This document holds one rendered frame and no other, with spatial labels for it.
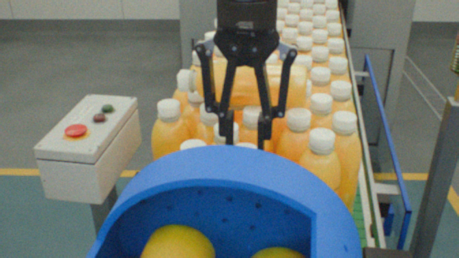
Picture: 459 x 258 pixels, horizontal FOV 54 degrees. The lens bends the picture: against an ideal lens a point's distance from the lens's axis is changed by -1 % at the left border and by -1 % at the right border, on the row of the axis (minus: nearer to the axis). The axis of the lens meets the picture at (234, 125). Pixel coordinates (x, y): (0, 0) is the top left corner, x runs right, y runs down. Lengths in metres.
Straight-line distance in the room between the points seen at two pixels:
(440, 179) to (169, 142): 0.55
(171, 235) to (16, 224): 2.02
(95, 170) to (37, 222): 1.70
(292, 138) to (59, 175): 0.38
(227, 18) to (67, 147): 0.34
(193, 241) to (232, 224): 0.07
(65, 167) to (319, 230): 0.47
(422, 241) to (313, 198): 0.69
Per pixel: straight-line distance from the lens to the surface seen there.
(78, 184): 0.77
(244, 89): 0.76
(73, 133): 0.77
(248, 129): 0.78
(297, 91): 0.76
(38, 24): 5.23
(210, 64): 0.61
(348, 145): 0.78
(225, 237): 0.53
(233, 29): 0.56
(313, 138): 0.71
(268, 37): 0.58
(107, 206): 0.89
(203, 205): 0.50
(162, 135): 0.81
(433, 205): 1.05
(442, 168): 1.00
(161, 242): 0.46
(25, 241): 2.35
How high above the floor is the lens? 1.47
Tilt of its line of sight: 29 degrees down
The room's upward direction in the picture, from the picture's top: straight up
